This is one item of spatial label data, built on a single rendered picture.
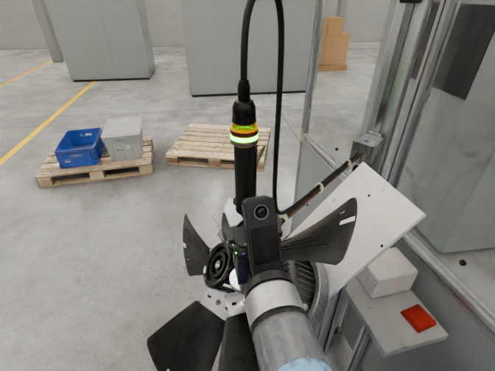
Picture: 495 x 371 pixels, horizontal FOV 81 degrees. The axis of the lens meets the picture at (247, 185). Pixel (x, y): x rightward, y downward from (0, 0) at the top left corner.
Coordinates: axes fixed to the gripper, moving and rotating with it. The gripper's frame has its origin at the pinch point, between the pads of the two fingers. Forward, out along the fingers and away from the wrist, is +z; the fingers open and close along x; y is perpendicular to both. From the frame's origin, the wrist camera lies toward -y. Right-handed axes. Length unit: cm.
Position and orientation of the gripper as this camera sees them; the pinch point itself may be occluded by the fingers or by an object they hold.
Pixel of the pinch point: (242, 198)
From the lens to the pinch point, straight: 55.4
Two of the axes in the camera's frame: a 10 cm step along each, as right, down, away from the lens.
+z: -2.0, -5.5, 8.1
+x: 9.8, -1.2, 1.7
